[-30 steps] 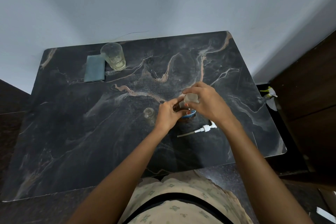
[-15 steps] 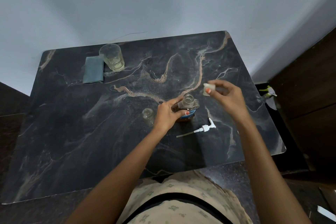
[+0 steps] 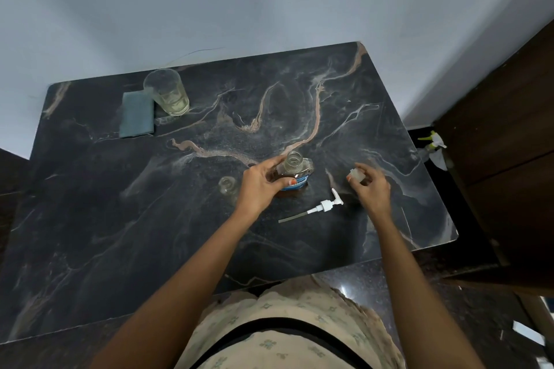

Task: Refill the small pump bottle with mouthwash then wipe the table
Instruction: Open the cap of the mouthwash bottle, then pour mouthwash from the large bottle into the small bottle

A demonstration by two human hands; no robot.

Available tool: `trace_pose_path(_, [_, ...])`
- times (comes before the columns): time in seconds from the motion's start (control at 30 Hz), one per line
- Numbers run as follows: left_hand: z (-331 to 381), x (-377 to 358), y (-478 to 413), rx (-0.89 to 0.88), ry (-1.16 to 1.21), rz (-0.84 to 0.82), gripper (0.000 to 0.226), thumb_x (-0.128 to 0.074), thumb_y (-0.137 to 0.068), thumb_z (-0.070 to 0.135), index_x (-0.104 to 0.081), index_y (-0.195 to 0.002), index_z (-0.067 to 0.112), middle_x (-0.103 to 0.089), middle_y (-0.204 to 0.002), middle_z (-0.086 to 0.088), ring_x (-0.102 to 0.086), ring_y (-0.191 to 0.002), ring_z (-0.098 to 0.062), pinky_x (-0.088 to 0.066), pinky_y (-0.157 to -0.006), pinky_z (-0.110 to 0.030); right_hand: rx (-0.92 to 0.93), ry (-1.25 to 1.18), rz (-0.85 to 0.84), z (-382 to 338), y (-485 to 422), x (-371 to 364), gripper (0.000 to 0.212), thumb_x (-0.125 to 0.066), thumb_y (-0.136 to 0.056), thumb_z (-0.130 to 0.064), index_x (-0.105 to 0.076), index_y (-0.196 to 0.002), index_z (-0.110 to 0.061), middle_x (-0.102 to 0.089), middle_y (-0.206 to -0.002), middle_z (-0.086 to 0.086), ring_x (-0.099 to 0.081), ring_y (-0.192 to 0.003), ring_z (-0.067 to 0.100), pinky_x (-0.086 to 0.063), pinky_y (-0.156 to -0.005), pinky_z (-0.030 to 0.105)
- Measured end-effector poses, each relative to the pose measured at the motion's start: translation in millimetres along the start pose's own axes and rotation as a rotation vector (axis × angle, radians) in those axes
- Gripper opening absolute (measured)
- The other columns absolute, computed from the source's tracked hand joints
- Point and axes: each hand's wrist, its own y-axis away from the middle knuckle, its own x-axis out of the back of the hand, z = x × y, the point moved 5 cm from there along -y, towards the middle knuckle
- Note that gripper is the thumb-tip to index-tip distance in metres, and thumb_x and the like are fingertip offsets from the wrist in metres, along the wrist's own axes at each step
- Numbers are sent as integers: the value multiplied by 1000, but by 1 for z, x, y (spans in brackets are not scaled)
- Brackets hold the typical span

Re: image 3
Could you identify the person's right hand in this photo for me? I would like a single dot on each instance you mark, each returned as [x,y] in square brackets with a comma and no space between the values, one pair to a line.
[374,195]

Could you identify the person's left hand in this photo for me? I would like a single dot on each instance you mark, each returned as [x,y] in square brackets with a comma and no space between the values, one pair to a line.
[257,193]

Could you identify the translucent mouthwash bottle cap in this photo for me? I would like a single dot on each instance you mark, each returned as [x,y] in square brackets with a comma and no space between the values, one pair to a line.
[356,175]

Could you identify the small clear pump bottle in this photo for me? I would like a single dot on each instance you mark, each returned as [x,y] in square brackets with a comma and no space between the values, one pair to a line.
[227,185]

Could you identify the mouthwash bottle with blue label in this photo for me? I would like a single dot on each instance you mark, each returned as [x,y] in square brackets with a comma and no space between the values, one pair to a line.
[298,170]

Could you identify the white pump dispenser head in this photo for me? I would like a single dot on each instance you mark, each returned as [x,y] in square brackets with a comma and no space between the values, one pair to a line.
[325,205]

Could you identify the person's left forearm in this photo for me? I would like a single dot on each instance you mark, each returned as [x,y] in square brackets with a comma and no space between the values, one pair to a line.
[173,295]

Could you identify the person's right forearm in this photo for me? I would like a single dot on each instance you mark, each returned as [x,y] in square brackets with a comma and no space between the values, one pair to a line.
[422,295]

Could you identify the trigger spray bottle, yellow nozzle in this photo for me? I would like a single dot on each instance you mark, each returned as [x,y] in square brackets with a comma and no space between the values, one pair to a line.
[433,150]

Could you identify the clear drinking glass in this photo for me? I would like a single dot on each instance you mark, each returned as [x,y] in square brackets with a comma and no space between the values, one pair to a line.
[169,96]

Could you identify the black marble table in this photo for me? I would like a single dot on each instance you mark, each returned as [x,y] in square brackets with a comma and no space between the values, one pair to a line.
[130,230]

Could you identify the dark wooden cabinet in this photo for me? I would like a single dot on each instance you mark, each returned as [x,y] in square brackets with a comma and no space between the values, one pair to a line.
[506,165]

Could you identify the grey-blue folded cloth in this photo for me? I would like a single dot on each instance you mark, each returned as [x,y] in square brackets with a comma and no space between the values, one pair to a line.
[136,115]

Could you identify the beige patterned clothing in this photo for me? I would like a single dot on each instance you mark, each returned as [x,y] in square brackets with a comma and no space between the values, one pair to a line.
[281,347]

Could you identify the white paper scrap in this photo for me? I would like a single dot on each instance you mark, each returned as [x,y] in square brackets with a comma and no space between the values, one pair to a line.
[529,333]

